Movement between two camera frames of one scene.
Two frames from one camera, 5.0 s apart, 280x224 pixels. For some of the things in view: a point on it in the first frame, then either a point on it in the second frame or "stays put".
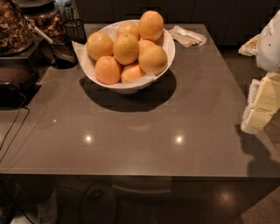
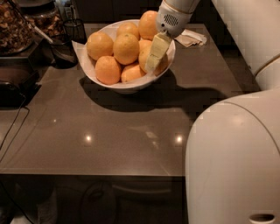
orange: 125,48 stays put
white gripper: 269,46 -> 172,21
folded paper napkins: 187,38 stays put
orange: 150,24 stays put
